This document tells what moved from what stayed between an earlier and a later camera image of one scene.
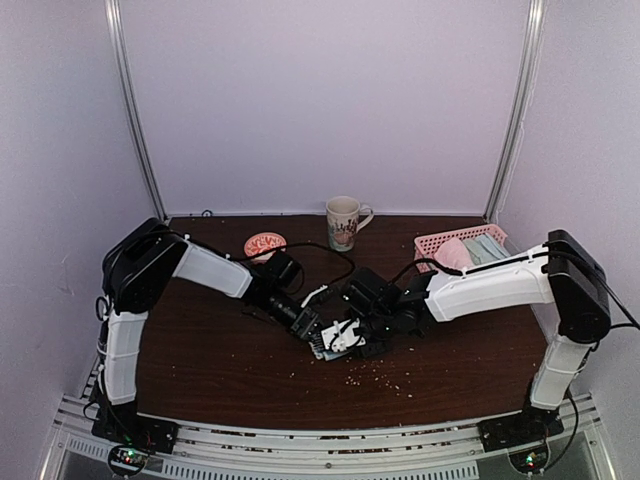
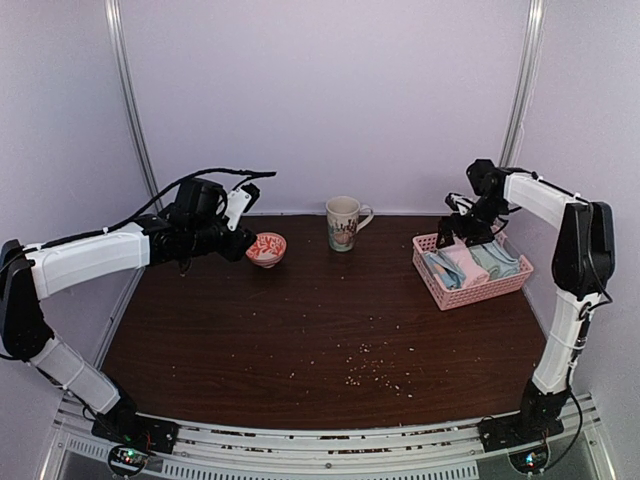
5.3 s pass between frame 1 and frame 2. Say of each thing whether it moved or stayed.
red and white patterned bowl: stayed
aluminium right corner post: stayed
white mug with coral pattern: stayed
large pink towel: stayed
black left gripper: moved
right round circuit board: stayed
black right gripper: moved
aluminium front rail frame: stayed
